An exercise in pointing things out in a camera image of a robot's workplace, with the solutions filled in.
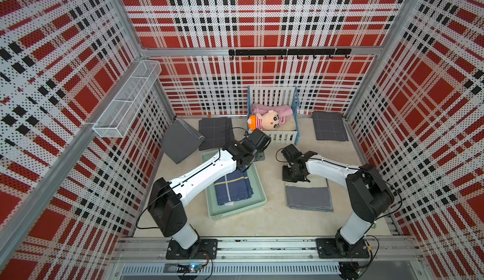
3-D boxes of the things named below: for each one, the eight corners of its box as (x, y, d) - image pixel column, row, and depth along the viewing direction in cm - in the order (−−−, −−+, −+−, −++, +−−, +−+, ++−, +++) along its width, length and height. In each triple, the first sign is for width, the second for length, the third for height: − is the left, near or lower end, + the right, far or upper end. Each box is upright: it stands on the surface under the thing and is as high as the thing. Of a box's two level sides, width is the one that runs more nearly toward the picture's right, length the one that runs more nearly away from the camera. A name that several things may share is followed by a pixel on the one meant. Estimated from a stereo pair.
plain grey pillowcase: (152, 138, 113) (150, 136, 111) (181, 120, 123) (180, 117, 121) (177, 164, 102) (175, 162, 100) (207, 141, 112) (206, 139, 110)
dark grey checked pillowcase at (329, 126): (316, 139, 112) (317, 137, 110) (312, 113, 126) (313, 110, 125) (347, 141, 111) (349, 139, 109) (339, 114, 125) (340, 112, 124)
